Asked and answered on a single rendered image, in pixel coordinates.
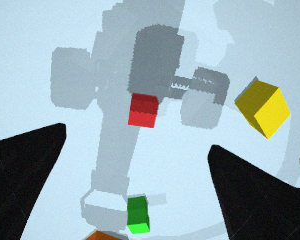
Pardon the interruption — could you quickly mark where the green block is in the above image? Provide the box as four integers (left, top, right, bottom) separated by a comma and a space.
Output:
126, 196, 147, 212
127, 209, 150, 233

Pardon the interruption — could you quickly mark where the red block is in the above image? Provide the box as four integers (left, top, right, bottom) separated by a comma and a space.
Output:
129, 93, 158, 129

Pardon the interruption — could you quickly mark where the yellow cube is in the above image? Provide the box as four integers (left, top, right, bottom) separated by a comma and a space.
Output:
235, 80, 290, 140

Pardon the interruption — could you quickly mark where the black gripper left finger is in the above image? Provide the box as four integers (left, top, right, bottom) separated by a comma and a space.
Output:
0, 123, 66, 240

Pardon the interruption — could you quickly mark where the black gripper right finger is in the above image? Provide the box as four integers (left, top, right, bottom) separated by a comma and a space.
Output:
207, 144, 300, 240

